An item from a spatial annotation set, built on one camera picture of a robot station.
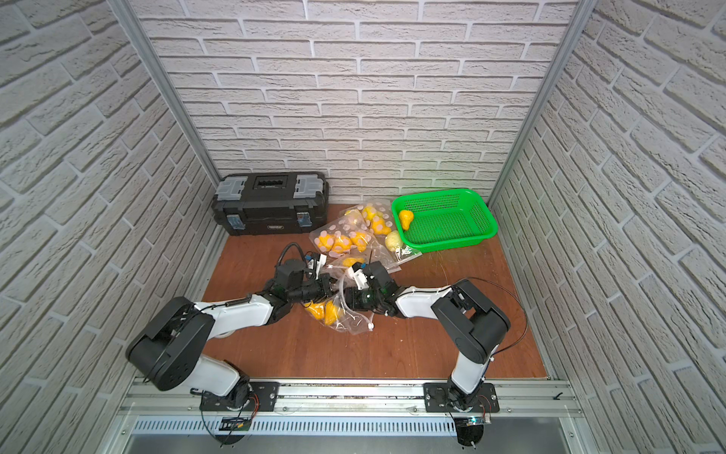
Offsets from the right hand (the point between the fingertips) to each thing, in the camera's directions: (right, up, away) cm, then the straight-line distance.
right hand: (341, 302), depth 86 cm
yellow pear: (+23, +28, +22) cm, 42 cm away
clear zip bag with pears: (+8, +24, +17) cm, 30 cm away
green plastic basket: (+40, +27, +27) cm, 55 cm away
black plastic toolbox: (-26, +33, +13) cm, 44 cm away
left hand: (+4, +7, -3) cm, 8 cm away
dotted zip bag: (+3, +12, +8) cm, 15 cm away
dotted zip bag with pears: (-2, -1, -5) cm, 5 cm away
